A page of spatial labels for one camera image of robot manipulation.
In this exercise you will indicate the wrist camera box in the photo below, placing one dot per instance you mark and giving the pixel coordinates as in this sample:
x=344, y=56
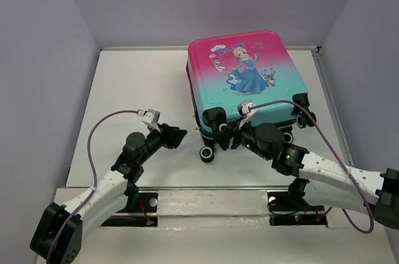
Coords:
x=150, y=118
x=246, y=112

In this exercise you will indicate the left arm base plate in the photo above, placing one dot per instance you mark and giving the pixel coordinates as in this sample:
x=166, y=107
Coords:
x=141, y=212

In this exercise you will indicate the pink and teal suitcase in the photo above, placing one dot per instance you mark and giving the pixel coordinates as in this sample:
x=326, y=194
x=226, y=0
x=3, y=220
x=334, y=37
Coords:
x=225, y=71

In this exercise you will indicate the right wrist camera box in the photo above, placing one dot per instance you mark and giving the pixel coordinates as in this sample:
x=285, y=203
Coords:
x=246, y=112

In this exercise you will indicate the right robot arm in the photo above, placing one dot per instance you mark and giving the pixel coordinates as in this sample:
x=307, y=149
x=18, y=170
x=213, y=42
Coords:
x=316, y=179

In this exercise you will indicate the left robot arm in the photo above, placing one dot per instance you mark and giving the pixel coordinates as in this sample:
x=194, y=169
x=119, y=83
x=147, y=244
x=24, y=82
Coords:
x=62, y=229

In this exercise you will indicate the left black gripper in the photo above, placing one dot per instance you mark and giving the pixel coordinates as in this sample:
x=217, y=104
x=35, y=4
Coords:
x=170, y=136

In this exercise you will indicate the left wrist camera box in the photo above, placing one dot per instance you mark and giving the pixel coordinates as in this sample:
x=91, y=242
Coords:
x=150, y=118

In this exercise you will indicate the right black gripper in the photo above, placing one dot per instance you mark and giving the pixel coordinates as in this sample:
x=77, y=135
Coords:
x=223, y=137

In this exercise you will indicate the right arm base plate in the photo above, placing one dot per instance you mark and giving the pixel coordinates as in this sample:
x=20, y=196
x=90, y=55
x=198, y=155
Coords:
x=289, y=208

